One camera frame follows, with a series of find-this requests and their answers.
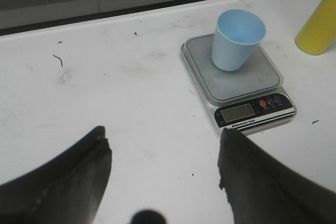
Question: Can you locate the silver electronic kitchen scale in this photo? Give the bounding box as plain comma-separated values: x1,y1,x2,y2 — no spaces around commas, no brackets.
181,34,297,135

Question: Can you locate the yellow squeeze bottle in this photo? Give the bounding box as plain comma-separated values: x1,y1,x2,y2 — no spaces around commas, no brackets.
295,0,335,55

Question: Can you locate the light blue plastic cup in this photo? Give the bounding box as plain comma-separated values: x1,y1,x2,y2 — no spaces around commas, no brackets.
211,9,266,71

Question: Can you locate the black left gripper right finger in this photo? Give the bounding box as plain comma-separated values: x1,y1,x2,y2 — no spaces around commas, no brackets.
217,129,335,223

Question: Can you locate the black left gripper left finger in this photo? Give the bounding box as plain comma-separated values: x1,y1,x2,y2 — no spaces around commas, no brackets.
1,126,112,223

